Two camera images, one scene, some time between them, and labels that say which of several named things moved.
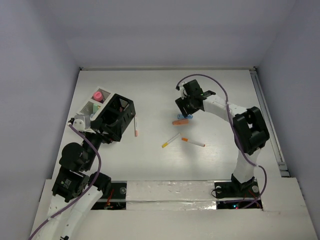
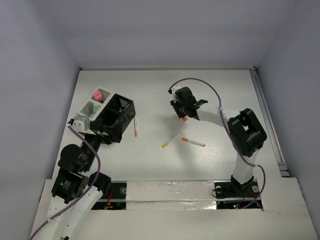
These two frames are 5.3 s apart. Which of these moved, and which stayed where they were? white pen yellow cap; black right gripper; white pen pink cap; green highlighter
Moved: black right gripper
Stayed: white pen yellow cap; green highlighter; white pen pink cap
